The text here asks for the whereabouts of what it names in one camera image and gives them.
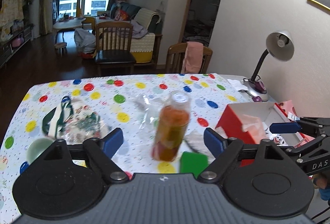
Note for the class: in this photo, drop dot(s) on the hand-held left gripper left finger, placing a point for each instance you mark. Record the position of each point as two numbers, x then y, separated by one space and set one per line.
113 140

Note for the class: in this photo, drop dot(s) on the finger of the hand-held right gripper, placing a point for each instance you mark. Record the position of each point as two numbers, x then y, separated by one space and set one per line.
283 127
306 145

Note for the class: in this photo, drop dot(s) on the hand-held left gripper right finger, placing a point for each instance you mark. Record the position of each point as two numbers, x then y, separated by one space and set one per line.
214 140

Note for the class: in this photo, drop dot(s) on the white fluffy towel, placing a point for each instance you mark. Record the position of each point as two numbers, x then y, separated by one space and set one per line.
193 140

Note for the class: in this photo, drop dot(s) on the red cardboard box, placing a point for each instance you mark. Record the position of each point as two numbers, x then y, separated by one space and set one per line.
229 120

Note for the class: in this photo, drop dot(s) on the person's right hand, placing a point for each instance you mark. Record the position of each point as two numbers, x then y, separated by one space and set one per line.
319 181

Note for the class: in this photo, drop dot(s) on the pink plastic bag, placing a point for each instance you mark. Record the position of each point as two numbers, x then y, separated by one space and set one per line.
288 107

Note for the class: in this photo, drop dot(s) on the pink cloth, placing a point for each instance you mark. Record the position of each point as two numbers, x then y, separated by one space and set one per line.
254 126

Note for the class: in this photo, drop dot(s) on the green sponge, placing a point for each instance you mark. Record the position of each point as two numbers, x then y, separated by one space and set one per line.
193 163

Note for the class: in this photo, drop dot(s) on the polka dot tablecloth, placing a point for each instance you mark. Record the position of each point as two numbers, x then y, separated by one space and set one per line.
129 100

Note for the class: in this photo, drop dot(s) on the orange juice bottle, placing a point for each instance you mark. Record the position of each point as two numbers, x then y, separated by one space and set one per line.
171 131

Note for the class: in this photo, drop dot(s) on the clear plastic bag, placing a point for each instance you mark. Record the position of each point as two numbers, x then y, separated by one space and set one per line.
148 113

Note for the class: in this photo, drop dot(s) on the white tissue paper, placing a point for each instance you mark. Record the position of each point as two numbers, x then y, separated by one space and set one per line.
237 84

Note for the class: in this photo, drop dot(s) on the pale green cup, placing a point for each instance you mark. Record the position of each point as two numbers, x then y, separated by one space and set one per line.
38 149

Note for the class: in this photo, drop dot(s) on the silver desk lamp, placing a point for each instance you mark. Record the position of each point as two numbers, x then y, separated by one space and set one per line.
279 46

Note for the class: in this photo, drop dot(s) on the wooden chair black seat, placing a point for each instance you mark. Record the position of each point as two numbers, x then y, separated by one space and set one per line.
114 56

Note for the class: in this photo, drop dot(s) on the pink towel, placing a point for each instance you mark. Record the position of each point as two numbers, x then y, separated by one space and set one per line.
193 57

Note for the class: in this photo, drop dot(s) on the sofa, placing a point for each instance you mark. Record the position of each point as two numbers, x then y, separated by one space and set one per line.
144 43

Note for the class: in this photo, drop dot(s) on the white floor bag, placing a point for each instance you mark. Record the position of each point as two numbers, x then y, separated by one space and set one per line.
83 40

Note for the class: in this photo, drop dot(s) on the small wooden stool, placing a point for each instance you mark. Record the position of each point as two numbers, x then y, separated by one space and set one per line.
60 46

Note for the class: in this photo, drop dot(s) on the purple cloth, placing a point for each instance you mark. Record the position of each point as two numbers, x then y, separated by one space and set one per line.
139 29

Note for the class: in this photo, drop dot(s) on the round low table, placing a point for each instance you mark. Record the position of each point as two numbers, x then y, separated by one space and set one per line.
68 24

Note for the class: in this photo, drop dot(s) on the cream sofa blanket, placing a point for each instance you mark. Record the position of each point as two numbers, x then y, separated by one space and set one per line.
147 17

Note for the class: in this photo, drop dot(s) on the tv cabinet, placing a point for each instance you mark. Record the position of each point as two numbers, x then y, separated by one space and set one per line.
13 51

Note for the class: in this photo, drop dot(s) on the white tower air conditioner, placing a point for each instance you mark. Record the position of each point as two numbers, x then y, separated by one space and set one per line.
36 7

